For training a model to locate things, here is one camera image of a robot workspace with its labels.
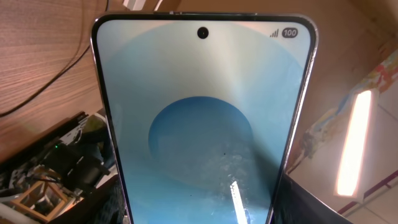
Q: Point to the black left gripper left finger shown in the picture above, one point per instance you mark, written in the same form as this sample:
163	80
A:
105	205

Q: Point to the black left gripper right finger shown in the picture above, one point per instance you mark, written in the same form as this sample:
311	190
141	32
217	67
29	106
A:
295	205

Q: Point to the turquoise screen smartphone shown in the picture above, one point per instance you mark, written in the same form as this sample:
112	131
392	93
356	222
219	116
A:
202	109

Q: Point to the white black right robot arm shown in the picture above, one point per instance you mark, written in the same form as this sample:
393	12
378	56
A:
75	155

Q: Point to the ceiling light fixture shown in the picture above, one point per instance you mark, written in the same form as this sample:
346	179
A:
357	137

